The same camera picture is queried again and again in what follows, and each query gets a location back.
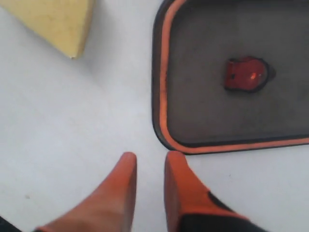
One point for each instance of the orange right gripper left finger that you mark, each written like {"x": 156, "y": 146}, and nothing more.
{"x": 109, "y": 208}

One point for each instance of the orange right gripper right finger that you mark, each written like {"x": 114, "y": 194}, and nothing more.
{"x": 191, "y": 207}

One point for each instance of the dark lid with orange seal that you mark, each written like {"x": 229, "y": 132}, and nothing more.
{"x": 230, "y": 75}

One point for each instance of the yellow toy cheese wedge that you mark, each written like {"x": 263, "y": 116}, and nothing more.
{"x": 62, "y": 23}

